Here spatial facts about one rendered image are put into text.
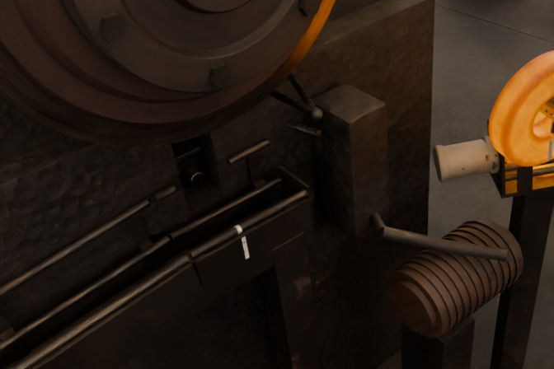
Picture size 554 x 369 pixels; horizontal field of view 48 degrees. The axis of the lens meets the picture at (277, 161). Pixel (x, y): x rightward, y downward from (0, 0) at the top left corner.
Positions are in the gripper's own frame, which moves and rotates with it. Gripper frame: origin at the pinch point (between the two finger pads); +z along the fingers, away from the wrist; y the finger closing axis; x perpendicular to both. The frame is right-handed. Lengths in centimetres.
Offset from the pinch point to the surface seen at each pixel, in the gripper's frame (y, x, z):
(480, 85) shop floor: 92, -90, 116
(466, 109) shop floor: 77, -89, 104
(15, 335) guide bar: -71, -17, 12
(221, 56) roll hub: -40.0, 16.6, 4.5
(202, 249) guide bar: -45.5, -13.8, 10.5
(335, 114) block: -20.6, -5.6, 18.7
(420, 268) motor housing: -12.6, -31.8, 7.0
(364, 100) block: -15.5, -5.3, 19.1
